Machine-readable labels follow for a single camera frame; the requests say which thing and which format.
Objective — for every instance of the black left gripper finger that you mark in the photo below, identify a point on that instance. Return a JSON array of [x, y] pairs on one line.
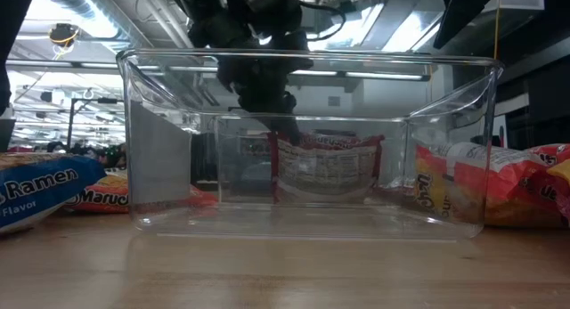
[[287, 126]]

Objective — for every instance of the orange Maruchan ramen pack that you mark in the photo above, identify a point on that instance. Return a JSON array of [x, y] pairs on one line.
[[503, 189], [98, 195]]

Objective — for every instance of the blue Maruchan ramen pack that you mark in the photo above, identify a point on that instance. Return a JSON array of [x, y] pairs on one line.
[[44, 189]]

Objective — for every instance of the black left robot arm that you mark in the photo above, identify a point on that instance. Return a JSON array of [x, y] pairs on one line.
[[205, 15]]

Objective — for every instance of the clear plastic bin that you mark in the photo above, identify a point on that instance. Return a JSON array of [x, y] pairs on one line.
[[401, 157], [311, 220]]

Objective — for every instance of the background robot arms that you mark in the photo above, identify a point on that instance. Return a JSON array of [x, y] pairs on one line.
[[111, 155]]

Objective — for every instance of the black monitor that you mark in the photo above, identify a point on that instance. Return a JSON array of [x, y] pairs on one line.
[[6, 135]]

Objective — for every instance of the black background camera stand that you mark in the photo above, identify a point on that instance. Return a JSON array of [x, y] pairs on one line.
[[70, 122]]

